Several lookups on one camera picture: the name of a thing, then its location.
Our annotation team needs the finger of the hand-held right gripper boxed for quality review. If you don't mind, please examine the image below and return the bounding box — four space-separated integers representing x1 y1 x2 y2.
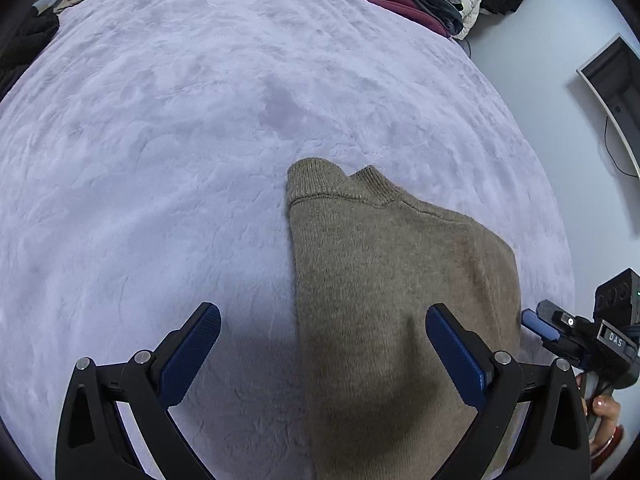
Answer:
521 308 583 363
536 300 595 335

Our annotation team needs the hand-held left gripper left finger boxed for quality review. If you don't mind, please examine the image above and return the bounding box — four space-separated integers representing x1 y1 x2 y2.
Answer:
55 302 222 480

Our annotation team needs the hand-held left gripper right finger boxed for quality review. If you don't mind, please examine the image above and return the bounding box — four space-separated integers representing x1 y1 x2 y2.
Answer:
425 303 592 480

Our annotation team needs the brown knit sweater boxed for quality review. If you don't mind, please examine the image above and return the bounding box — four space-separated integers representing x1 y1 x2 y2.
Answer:
286 157 523 480

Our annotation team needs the person's right hand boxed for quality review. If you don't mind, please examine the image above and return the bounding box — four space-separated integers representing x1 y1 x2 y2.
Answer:
575 372 623 456

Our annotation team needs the lavender fleece blanket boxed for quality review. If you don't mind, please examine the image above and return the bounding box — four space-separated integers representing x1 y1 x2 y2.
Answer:
0 0 576 480

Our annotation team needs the curved monitor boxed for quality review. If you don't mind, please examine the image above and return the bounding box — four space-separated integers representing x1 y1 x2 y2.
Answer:
576 33 640 178

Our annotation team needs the black jacket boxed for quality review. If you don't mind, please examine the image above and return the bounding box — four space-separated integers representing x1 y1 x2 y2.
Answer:
0 7 61 102

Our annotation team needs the monitor cable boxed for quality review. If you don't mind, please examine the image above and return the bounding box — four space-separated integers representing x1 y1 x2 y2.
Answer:
604 116 640 179

